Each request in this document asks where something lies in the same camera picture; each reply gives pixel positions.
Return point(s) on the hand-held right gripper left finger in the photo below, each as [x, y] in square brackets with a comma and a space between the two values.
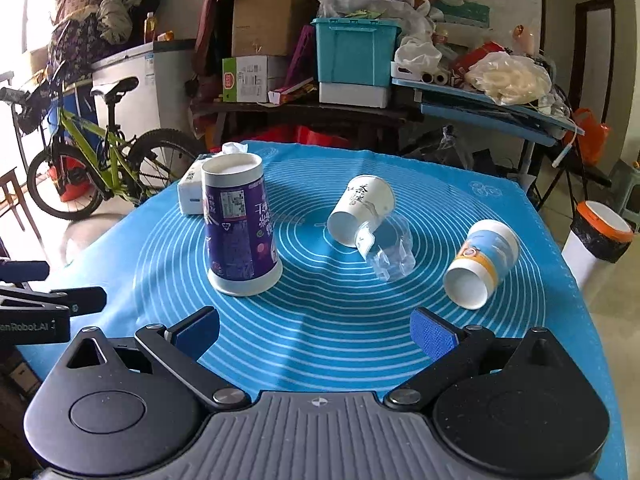
[197, 334]

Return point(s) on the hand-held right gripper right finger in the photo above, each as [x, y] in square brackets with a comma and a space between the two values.
[434, 334]

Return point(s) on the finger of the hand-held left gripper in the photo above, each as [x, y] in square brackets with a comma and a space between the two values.
[75, 301]
[25, 270]

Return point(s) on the clear plastic cup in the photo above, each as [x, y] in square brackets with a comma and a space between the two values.
[392, 255]

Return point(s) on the blue orange paper cup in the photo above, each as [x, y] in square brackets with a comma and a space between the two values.
[487, 255]

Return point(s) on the white ink-print paper cup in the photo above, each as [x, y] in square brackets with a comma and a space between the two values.
[362, 200]

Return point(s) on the tall purple paper cup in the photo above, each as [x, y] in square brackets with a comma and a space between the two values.
[240, 230]

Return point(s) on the wooden stool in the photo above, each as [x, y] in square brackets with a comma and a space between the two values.
[12, 195]

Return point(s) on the blue silicone baking mat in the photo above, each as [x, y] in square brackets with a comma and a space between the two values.
[325, 310]

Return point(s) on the green bicycle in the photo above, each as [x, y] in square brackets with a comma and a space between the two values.
[85, 145]

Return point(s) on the white tissue pack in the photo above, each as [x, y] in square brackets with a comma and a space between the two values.
[190, 190]

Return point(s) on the white bin with black bag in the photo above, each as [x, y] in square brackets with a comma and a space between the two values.
[592, 242]

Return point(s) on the dark floral bag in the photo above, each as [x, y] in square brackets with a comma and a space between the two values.
[80, 50]

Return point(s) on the red bag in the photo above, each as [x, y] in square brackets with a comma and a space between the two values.
[310, 136]

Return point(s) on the blue tilting desk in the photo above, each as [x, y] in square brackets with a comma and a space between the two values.
[480, 110]

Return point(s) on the white chest freezer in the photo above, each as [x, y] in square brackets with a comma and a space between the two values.
[170, 90]

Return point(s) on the green plastic stool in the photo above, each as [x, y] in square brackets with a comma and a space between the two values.
[625, 185]

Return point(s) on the dark wooden table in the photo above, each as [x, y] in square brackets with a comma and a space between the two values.
[300, 110]

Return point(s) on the white box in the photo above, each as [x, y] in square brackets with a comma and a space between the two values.
[352, 95]

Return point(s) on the orange bag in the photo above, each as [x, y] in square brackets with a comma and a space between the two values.
[592, 132]

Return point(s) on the green and white carton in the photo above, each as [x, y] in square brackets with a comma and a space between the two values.
[250, 80]

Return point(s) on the cream translucent plastic bag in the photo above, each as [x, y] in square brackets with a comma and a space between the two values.
[507, 77]

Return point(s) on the yellow bottle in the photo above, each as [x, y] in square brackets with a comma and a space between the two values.
[150, 30]

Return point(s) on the knotted grey curtain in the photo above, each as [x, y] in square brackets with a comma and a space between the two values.
[117, 15]

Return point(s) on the crumpled white plastic bag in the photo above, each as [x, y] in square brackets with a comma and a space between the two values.
[415, 55]

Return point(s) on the teal plastic storage bin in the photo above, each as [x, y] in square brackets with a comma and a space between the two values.
[350, 55]

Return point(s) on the brown cardboard box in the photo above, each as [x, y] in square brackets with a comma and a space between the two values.
[270, 15]

